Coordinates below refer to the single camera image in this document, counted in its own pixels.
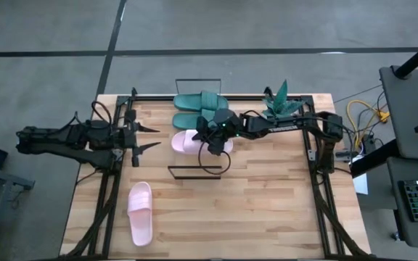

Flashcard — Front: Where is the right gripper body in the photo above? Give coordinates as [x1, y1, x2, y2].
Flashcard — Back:
[192, 117, 237, 157]

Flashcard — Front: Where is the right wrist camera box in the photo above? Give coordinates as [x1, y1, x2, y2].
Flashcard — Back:
[213, 108, 242, 131]

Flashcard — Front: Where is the yellow cable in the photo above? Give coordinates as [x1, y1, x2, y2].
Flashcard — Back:
[345, 99, 390, 146]

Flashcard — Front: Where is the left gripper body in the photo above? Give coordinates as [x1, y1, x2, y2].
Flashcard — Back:
[123, 108, 140, 167]

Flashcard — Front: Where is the green plant in white pot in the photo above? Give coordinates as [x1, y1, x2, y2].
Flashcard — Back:
[261, 79, 306, 119]

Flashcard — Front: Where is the black cable loop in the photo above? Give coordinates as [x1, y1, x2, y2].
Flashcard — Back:
[197, 141, 232, 176]

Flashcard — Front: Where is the pink slide sandal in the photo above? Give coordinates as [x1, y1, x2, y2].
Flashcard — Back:
[127, 181, 154, 247]
[171, 129, 234, 155]

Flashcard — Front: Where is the black wire shoe rack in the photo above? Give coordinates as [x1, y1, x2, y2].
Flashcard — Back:
[168, 78, 224, 181]

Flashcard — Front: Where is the black stand post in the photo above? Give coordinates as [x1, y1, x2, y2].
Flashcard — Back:
[393, 32, 418, 79]

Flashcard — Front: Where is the green slide sandal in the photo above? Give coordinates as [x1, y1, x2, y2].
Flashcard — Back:
[173, 91, 229, 112]
[172, 110, 217, 131]

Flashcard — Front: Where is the white paper sheet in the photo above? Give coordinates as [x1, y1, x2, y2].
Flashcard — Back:
[352, 155, 369, 195]

